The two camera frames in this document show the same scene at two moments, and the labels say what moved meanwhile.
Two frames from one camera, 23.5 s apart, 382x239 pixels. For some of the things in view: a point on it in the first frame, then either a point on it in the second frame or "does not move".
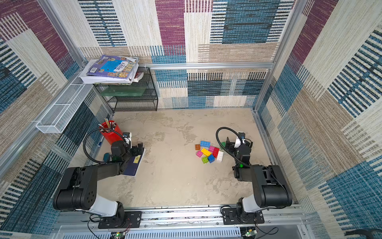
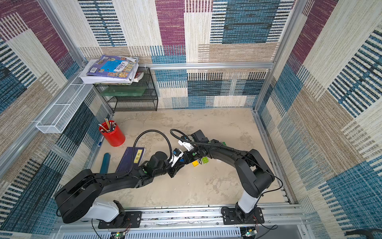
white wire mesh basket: (57, 117) does not move
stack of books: (111, 69) does not move
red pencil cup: (111, 136) does not move
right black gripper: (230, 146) → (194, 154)
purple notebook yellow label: (133, 165) does not move
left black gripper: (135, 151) → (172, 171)
